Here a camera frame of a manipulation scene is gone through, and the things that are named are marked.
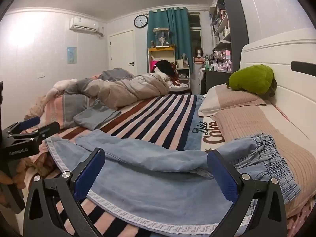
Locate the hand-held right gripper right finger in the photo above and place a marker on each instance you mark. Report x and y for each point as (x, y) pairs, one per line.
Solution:
(222, 177)

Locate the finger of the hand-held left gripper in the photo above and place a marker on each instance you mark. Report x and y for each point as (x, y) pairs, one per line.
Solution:
(47, 129)
(28, 123)

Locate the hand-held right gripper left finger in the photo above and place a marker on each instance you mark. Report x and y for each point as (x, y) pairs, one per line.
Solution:
(88, 175)

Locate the light blue denim pants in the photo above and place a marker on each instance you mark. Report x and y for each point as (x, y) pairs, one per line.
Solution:
(153, 153)

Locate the person's left hand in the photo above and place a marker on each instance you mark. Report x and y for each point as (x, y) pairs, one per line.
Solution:
(18, 177)

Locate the beige floral sheet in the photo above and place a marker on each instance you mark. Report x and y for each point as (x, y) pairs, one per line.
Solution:
(37, 108)

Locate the pink grey striped blanket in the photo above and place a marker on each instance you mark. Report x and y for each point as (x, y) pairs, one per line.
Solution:
(74, 106)

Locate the folded grey-blue cloth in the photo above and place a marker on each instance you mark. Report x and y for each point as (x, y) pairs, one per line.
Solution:
(96, 116)

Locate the beige quilted mat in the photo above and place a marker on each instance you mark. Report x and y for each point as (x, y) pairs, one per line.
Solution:
(266, 128)

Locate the beige pillow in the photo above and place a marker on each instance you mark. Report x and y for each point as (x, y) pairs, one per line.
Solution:
(229, 98)

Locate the pink dotted sheet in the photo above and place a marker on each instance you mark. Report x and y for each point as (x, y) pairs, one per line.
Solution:
(303, 217)

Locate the grey beige duvet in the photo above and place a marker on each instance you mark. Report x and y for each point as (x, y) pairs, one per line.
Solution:
(128, 88)

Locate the green plush toy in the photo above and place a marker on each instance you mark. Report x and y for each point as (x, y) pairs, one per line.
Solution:
(251, 77)

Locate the white door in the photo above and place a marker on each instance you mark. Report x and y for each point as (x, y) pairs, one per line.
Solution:
(122, 51)

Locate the white air conditioner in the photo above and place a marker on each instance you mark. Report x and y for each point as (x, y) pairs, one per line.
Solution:
(84, 24)

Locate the pink bag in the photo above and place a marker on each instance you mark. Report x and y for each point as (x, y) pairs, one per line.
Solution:
(152, 66)

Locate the black white plush toy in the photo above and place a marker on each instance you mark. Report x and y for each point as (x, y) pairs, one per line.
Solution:
(164, 66)

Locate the mannequin head with wig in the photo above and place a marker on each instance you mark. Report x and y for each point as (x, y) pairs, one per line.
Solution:
(198, 51)

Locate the yellow shelf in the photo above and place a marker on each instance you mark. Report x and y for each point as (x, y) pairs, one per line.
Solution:
(161, 49)

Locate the white headboard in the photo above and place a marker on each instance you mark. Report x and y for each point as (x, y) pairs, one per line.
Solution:
(291, 54)

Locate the glass display case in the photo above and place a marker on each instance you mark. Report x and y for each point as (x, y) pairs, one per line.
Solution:
(161, 37)

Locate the window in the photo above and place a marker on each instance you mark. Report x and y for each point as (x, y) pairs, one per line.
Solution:
(195, 29)

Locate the teal curtain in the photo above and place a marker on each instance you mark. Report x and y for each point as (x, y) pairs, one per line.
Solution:
(177, 29)

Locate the dark bookshelf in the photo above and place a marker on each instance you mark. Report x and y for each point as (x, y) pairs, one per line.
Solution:
(238, 22)

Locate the wall poster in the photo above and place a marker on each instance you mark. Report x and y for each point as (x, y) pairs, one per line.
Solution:
(72, 55)

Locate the round wall clock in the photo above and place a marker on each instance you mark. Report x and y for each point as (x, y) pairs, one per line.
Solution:
(141, 21)

